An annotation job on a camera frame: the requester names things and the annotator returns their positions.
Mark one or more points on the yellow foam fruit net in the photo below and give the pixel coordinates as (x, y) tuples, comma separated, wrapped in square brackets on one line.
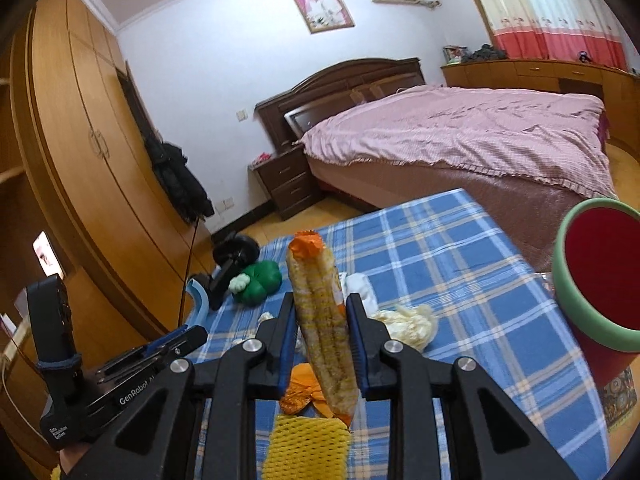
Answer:
[(305, 447)]

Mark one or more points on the black dumbbell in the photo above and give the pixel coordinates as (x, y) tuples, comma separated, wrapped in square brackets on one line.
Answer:
[(235, 255)]

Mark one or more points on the small picture box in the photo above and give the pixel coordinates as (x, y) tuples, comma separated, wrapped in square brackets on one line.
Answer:
[(455, 55)]

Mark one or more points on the green pumpkin-shaped toy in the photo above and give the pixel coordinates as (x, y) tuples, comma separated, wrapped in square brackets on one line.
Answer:
[(260, 282)]

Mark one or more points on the white wall socket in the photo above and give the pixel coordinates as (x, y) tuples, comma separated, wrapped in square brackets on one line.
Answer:
[(225, 205)]

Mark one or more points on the brown bed base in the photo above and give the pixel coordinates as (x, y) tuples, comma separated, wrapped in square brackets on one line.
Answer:
[(475, 205)]

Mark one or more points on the black jacket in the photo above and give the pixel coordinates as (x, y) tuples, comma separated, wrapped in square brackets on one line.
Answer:
[(177, 180)]

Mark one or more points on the red bin with green rim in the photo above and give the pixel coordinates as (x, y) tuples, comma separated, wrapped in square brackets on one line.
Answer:
[(595, 270)]

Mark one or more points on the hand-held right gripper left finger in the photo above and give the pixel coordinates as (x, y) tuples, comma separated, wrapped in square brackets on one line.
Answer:
[(286, 340)]

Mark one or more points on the orange snack packet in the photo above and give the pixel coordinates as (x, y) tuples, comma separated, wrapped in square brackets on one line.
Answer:
[(320, 320)]

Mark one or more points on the dark clothes pile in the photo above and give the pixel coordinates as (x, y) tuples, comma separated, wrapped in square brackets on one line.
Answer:
[(487, 51)]

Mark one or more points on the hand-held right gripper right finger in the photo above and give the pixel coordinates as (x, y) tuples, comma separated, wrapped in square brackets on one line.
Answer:
[(359, 345)]

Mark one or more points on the dark wooden headboard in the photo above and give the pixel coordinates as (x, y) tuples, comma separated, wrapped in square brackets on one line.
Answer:
[(330, 90)]

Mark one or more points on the framed wall photo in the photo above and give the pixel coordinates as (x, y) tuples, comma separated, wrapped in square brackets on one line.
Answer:
[(321, 7)]

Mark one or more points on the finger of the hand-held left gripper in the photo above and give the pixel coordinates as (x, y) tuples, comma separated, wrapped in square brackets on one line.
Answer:
[(127, 360), (182, 337)]

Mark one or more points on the wooden wardrobe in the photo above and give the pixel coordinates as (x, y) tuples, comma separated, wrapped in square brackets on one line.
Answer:
[(75, 160)]

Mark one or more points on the pink items on nightstand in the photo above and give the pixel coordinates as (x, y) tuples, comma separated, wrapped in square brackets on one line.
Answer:
[(262, 158)]

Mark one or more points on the white crumpled tissue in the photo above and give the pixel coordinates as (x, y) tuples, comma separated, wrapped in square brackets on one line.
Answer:
[(361, 287)]

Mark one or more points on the floral curtain with red hem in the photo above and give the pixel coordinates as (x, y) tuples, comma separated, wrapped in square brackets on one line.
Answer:
[(545, 10)]

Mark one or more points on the white wall switch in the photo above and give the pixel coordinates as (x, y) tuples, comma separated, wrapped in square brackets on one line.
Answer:
[(242, 115)]

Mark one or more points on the long wooden cabinet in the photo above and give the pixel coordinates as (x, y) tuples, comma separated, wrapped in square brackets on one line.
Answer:
[(540, 75)]

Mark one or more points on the dark wooden nightstand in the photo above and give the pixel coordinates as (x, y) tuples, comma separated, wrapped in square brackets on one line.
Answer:
[(287, 185)]

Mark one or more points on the cream crumpled plastic bag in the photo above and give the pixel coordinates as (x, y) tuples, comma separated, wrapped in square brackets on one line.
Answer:
[(407, 325)]

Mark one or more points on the bed with pink cover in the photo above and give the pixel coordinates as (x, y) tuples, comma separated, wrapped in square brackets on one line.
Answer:
[(450, 130)]

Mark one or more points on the blue plaid tablecloth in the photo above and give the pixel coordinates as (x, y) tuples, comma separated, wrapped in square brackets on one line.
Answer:
[(450, 270)]

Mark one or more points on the light blue plastic piece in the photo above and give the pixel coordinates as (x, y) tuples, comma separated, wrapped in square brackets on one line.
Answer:
[(200, 302)]

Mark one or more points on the small dark cabinet ornament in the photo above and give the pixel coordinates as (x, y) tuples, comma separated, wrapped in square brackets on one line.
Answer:
[(583, 56)]

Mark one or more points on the smartphone with lit screen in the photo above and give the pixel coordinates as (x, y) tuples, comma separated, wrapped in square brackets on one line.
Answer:
[(48, 255)]

